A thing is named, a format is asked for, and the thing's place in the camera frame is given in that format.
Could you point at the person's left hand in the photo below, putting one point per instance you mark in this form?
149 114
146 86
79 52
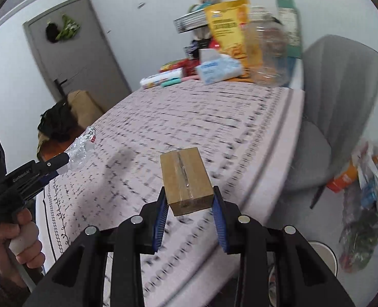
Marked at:
25 257

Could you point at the grey door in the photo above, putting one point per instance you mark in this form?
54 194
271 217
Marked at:
80 54

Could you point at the yellow snack bag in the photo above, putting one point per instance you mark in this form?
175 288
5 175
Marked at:
227 28

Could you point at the brown chair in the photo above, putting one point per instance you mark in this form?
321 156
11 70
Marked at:
85 105

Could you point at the orange packet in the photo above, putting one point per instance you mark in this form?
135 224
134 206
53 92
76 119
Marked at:
342 177

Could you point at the grey striped box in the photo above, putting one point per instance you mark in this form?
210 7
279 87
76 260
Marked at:
189 22

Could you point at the red box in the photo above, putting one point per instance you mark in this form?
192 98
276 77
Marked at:
173 65

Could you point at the black hanging cloth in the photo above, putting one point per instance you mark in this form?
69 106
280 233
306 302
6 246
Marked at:
52 32

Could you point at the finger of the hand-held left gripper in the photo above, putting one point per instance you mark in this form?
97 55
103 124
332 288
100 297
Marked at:
51 163
53 175

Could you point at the pink pen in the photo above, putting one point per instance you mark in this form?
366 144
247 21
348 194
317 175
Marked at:
190 77

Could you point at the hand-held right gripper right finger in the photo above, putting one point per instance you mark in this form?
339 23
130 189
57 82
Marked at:
221 224

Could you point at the teal pen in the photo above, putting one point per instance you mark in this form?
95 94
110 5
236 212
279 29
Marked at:
171 82

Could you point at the white long rectangular box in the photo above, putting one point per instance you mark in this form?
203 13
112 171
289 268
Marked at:
157 78

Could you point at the clear plastic jar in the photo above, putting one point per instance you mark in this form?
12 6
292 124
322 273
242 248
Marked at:
269 54

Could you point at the red packet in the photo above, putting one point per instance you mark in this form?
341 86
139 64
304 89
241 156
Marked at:
214 43

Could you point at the grey upholstered chair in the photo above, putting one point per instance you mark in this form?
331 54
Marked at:
336 102

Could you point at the clear plastic bag with waste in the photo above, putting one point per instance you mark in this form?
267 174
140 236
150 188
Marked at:
365 230

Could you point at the blue white tissue pack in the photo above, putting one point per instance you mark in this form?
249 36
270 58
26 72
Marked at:
217 70

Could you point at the green hanging cloth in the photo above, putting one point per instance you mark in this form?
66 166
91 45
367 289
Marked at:
68 27

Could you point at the clear plastic wrapper white label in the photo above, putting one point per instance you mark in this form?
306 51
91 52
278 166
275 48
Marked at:
80 150

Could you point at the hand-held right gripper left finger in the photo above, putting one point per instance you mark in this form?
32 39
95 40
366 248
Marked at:
160 220

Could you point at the black crumpled garment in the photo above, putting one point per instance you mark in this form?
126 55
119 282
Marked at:
56 120

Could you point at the small cardboard box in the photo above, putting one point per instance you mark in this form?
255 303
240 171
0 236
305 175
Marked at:
185 179

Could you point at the green box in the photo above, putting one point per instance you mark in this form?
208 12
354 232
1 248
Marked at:
285 3

